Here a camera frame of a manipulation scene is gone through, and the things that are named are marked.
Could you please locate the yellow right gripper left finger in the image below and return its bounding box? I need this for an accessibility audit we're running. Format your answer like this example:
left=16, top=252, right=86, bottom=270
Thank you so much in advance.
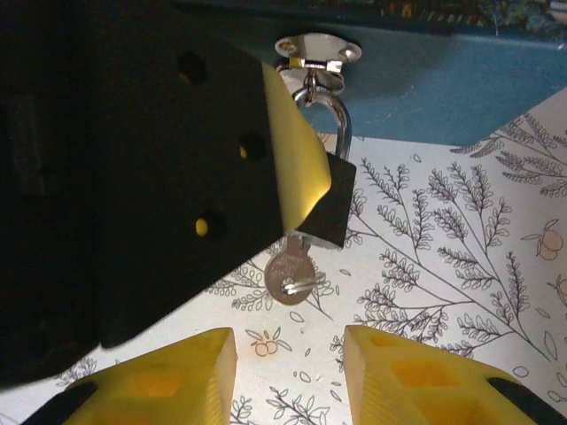
left=19, top=327, right=238, bottom=425

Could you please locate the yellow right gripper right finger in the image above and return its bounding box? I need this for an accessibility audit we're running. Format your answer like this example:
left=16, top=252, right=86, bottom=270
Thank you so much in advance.
left=343, top=325, right=567, bottom=425

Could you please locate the black padlock silver shackle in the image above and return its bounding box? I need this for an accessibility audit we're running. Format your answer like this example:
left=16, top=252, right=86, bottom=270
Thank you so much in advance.
left=290, top=86, right=358, bottom=250

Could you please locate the small silver key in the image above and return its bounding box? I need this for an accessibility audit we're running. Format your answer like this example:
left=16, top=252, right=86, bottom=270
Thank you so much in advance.
left=264, top=234, right=318, bottom=307

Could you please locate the silver box latch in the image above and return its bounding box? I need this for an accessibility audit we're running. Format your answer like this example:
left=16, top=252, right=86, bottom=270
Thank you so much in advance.
left=273, top=33, right=362, bottom=107

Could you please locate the floral print table cover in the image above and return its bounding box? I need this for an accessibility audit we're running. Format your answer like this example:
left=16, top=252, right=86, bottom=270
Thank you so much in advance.
left=0, top=86, right=567, bottom=425

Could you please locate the starry night print box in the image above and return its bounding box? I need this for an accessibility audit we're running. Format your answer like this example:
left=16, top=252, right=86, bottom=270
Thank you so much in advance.
left=172, top=0, right=567, bottom=148

